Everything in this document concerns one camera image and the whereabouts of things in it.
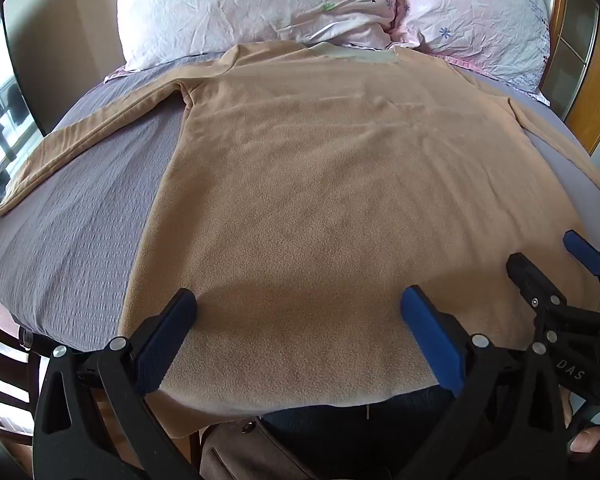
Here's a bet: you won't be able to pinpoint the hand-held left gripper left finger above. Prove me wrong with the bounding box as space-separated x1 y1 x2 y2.
32 287 202 480

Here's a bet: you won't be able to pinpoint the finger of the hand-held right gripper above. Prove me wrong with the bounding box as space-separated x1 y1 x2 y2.
562 230 600 317
506 252 572 343

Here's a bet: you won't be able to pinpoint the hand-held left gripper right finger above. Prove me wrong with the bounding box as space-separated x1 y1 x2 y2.
399 285 572 480

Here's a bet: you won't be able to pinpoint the tan fleece long-sleeve shirt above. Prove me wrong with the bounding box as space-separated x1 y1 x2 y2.
0 40 600 443

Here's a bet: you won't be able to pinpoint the person's right hand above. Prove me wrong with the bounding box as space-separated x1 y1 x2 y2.
561 394 600 454

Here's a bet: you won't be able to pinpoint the person's dark blue jeans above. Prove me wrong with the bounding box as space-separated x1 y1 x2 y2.
261 385 453 480

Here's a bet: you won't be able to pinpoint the brown bag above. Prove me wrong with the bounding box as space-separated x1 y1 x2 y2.
199 416 327 480

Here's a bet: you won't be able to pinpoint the grey purple bedsheet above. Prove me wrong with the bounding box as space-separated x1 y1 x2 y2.
0 52 600 356

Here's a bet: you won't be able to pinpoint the wooden headboard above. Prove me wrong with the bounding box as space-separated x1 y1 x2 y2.
539 0 600 156

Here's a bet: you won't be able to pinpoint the dark wooden chair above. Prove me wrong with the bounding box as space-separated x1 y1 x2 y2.
0 310 48 443

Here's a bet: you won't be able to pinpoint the pink floral pillow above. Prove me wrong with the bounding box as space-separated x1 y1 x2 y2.
390 0 552 107

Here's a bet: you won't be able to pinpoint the white floral pillow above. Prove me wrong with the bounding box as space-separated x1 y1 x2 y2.
116 0 402 72

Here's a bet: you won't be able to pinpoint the window with black frame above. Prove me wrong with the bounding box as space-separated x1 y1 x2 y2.
0 7 48 221

